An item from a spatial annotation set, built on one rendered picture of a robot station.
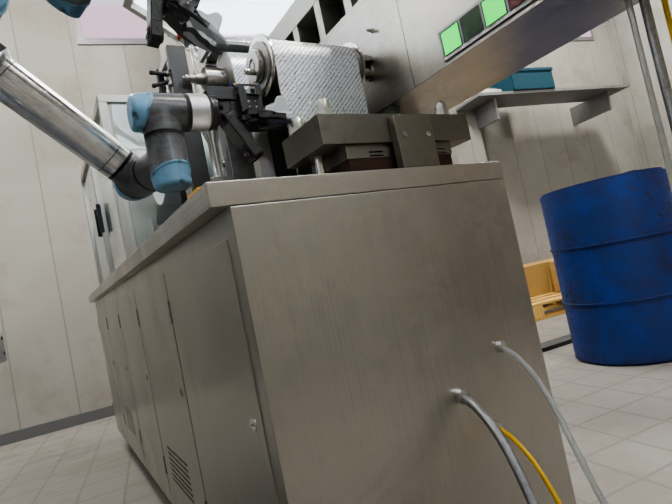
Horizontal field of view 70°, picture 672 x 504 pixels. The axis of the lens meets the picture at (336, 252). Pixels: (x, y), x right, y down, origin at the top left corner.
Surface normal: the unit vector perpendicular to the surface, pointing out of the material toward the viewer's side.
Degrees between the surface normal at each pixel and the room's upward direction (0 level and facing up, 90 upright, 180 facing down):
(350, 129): 90
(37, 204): 90
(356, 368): 90
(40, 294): 90
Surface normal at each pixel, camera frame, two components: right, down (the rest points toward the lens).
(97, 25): 0.36, -0.12
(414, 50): -0.84, 0.15
